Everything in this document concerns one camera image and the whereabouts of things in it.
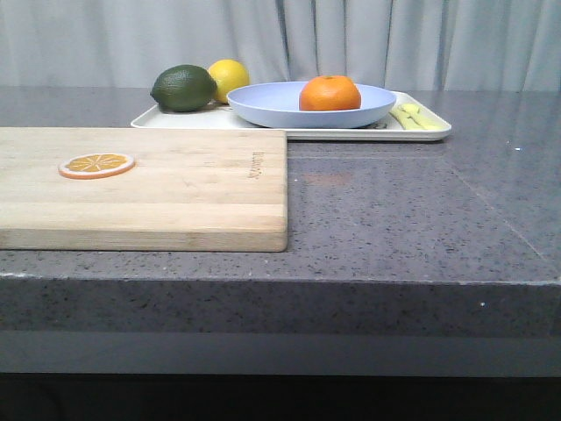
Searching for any light blue plate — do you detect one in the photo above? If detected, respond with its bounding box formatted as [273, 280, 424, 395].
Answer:
[228, 82, 397, 129]

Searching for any whole orange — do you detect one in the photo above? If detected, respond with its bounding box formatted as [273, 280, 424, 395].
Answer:
[299, 75, 362, 111]

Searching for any white rectangular tray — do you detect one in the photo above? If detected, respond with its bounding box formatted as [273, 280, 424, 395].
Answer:
[131, 91, 451, 142]

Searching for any yellow-green utensil on tray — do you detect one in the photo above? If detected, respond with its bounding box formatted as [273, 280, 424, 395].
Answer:
[390, 103, 442, 131]

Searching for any wooden cutting board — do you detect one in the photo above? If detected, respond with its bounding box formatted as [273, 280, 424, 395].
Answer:
[1, 127, 288, 252]

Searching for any yellow lemon right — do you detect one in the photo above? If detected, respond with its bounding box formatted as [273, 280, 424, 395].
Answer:
[208, 59, 250, 103]

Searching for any green lime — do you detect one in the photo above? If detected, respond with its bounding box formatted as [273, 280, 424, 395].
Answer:
[150, 64, 217, 112]

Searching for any orange slice toy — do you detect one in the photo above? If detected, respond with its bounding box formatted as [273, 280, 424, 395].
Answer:
[58, 153, 136, 180]

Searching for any grey-white curtain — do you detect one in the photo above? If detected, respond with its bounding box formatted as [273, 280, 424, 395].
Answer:
[1, 1, 560, 92]

